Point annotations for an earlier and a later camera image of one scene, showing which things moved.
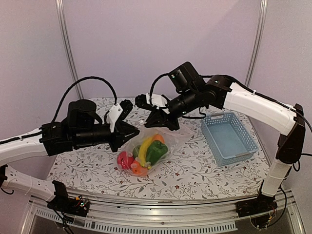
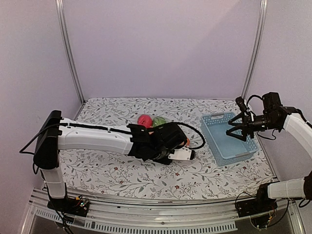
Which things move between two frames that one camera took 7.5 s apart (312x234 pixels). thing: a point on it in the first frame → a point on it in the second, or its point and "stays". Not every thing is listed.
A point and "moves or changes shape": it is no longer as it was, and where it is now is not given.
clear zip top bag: (147, 147) moves or changes shape
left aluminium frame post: (64, 25) stays
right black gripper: (157, 115) → (247, 127)
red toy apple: (124, 160) → (145, 120)
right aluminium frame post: (257, 43) stays
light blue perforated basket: (227, 139) stays
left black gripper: (122, 129) → (159, 162)
